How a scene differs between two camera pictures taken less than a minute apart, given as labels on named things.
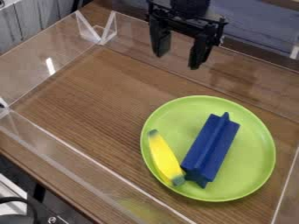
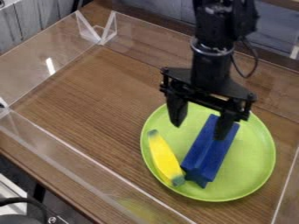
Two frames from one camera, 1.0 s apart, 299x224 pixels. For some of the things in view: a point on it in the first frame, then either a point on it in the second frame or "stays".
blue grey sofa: [259, 22] stays
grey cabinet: [22, 17] stays
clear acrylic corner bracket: [94, 32] stays
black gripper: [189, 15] → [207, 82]
